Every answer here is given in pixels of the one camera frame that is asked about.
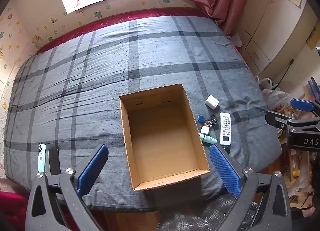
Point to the grey plaid bed sheet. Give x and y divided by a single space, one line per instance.
100 71

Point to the white wall charger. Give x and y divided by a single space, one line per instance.
211 101

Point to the mint green phone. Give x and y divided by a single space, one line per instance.
41 158

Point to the black phone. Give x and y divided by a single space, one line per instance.
53 162

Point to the white plastic bag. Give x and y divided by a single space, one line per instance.
275 97

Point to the dark red cloth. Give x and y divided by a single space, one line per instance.
10 203

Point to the white paper scrap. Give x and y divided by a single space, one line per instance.
236 40

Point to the cream wardrobe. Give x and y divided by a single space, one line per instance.
275 21

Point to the mint green tube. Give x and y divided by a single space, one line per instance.
208 139

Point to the blue key fob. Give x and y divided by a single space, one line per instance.
201 118

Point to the white remote control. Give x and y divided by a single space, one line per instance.
225 131

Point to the dark red mattress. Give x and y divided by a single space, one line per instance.
100 22

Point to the cardboard box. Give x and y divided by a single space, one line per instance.
162 133

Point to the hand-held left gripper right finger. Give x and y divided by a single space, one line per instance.
225 171

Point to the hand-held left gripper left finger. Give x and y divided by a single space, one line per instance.
92 168

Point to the person's plaid trousers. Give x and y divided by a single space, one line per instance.
180 223

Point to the black wall charger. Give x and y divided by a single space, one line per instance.
227 149

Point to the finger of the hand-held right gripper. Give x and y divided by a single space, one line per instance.
276 119
301 105

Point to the small white block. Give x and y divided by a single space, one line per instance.
205 130

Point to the pile of household clutter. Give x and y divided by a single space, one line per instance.
298 178

